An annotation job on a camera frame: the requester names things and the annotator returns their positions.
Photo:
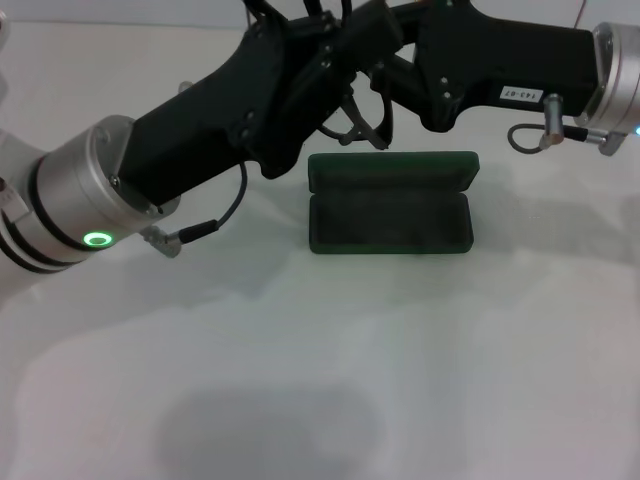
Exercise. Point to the black thin-framed glasses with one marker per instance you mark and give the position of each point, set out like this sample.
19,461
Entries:
380,139

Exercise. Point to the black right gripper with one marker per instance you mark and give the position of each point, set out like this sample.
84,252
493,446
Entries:
500,60

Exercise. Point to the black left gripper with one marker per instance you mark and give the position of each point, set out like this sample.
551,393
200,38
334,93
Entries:
200,125

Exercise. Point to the silver gripper connector stub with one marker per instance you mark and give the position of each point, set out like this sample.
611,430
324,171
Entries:
185,84
551,120

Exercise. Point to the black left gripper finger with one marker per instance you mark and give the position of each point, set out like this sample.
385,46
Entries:
370,35

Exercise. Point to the green glasses case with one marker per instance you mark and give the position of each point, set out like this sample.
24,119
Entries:
390,225

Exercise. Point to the silver left gripper connector stub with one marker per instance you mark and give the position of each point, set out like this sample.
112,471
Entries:
185,84

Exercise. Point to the silver right gripper connector stub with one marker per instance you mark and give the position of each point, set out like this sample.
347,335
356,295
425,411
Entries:
551,120

